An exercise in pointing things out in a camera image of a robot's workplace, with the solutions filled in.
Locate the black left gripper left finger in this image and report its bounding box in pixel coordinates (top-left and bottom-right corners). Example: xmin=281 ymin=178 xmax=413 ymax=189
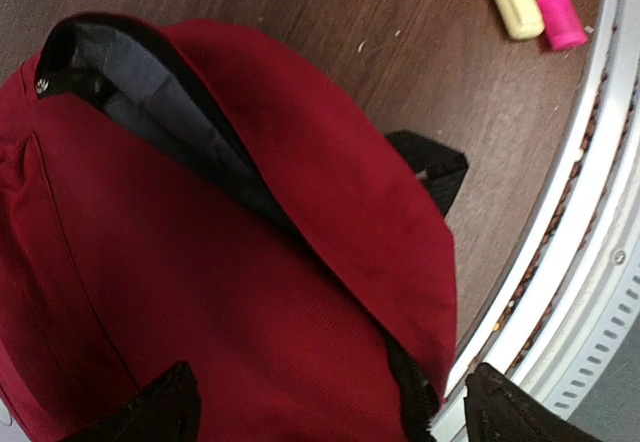
xmin=63 ymin=361 xmax=201 ymax=441

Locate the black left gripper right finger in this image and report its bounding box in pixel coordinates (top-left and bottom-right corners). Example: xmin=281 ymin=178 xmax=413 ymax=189
xmin=464 ymin=363 xmax=599 ymax=442

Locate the front aluminium frame rail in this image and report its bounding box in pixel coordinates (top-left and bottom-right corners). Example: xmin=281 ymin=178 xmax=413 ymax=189
xmin=433 ymin=0 xmax=639 ymax=441

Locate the red student backpack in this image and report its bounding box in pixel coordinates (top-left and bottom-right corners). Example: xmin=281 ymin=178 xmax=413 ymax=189
xmin=1 ymin=13 xmax=468 ymax=441

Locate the black pink highlighter pen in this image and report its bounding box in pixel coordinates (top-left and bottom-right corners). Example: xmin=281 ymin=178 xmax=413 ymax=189
xmin=536 ymin=0 xmax=587 ymax=51

